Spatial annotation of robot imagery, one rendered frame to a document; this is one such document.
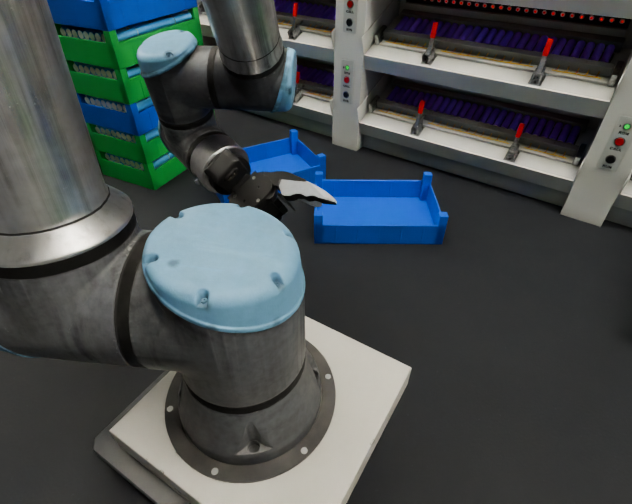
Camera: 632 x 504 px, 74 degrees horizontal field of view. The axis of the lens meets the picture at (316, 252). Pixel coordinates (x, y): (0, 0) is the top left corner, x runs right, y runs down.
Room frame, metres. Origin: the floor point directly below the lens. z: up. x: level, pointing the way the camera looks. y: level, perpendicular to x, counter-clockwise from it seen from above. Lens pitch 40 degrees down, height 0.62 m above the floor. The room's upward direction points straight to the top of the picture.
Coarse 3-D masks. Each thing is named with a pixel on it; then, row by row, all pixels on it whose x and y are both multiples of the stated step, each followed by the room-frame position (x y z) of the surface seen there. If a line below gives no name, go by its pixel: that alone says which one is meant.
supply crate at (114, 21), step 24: (48, 0) 1.07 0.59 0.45; (72, 0) 1.03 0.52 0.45; (96, 0) 1.00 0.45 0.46; (120, 0) 1.04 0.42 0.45; (144, 0) 1.10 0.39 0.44; (168, 0) 1.17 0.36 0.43; (192, 0) 1.25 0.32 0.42; (72, 24) 1.04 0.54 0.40; (96, 24) 1.01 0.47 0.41; (120, 24) 1.03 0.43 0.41
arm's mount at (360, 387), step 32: (320, 352) 0.38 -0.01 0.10; (352, 352) 0.38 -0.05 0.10; (160, 384) 0.33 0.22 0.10; (352, 384) 0.33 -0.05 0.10; (384, 384) 0.33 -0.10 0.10; (128, 416) 0.28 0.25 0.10; (160, 416) 0.28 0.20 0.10; (320, 416) 0.28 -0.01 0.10; (352, 416) 0.28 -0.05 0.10; (384, 416) 0.28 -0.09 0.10; (128, 448) 0.24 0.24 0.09; (160, 448) 0.24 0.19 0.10; (192, 448) 0.24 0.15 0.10; (320, 448) 0.24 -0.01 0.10; (352, 448) 0.24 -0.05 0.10; (192, 480) 0.20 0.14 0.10; (224, 480) 0.20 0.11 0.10; (256, 480) 0.20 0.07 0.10; (288, 480) 0.20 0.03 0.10; (320, 480) 0.20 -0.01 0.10; (352, 480) 0.20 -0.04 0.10
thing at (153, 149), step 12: (96, 132) 1.09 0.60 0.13; (96, 144) 1.07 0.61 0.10; (108, 144) 1.05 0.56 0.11; (120, 144) 1.03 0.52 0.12; (132, 144) 1.01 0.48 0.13; (144, 144) 1.00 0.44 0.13; (156, 144) 1.04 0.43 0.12; (120, 156) 1.04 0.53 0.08; (132, 156) 1.02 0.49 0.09; (144, 156) 0.99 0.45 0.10; (156, 156) 1.03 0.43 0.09
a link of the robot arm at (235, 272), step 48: (144, 240) 0.33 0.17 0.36; (192, 240) 0.31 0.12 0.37; (240, 240) 0.32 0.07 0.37; (288, 240) 0.32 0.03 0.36; (144, 288) 0.28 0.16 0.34; (192, 288) 0.25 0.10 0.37; (240, 288) 0.25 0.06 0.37; (288, 288) 0.27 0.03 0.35; (144, 336) 0.25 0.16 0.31; (192, 336) 0.24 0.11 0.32; (240, 336) 0.24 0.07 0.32; (288, 336) 0.27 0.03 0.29; (192, 384) 0.25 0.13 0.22; (240, 384) 0.24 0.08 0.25; (288, 384) 0.26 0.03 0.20
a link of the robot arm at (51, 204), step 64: (0, 0) 0.32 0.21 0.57; (0, 64) 0.31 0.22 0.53; (64, 64) 0.36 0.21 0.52; (0, 128) 0.30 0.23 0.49; (64, 128) 0.33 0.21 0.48; (0, 192) 0.29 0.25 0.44; (64, 192) 0.31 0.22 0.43; (0, 256) 0.27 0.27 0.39; (64, 256) 0.28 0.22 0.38; (0, 320) 0.26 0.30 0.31; (64, 320) 0.26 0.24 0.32
